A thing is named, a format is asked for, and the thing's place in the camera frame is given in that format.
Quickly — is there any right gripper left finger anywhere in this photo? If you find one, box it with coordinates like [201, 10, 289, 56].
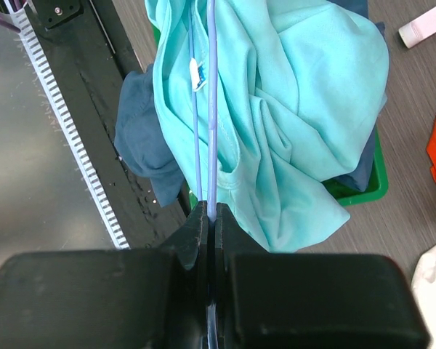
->
[0, 202, 208, 348]

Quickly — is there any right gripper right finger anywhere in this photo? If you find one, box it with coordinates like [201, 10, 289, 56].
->
[215, 204, 430, 348]

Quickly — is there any blue wire hanger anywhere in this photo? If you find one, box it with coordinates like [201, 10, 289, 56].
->
[187, 1, 219, 348]

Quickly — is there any dark blue t shirt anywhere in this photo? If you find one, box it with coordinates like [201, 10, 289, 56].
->
[113, 0, 386, 208]

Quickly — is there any light teal t shirt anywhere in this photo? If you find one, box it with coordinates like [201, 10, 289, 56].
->
[144, 0, 390, 254]

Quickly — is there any green plastic tray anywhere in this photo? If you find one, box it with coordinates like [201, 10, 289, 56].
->
[150, 21, 389, 208]

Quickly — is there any white clothes rack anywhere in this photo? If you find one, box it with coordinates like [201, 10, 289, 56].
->
[398, 6, 436, 49]

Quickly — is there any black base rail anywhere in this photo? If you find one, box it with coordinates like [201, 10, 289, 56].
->
[0, 0, 190, 252]

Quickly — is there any white slotted cable duct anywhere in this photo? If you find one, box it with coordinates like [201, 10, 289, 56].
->
[10, 9, 130, 249]

